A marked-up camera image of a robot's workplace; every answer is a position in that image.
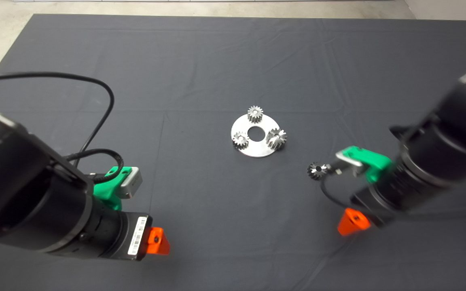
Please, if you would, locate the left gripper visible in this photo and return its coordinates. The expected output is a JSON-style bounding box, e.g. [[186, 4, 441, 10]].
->
[[95, 209, 171, 261]]

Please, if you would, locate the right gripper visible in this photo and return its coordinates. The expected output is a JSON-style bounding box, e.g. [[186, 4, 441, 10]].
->
[[337, 184, 399, 236]]

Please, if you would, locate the small steel gear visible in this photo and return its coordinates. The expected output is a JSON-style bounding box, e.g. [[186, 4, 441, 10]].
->
[[247, 106, 263, 123], [233, 132, 250, 149], [307, 162, 329, 181]]

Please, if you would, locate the large steel gear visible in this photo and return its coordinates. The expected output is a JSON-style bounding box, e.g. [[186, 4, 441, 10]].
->
[[265, 128, 288, 150]]

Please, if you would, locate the round metal plate with hole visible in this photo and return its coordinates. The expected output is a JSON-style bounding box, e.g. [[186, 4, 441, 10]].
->
[[231, 114, 283, 158]]

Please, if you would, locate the dark grey table cloth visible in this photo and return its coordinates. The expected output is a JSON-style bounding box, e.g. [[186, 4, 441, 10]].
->
[[0, 13, 466, 291]]

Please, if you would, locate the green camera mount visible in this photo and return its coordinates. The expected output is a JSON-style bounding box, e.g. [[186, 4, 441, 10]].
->
[[340, 146, 394, 183], [91, 167, 134, 211]]

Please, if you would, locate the silver camera box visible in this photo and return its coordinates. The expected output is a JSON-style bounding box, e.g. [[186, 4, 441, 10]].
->
[[118, 167, 143, 199], [335, 150, 365, 176]]

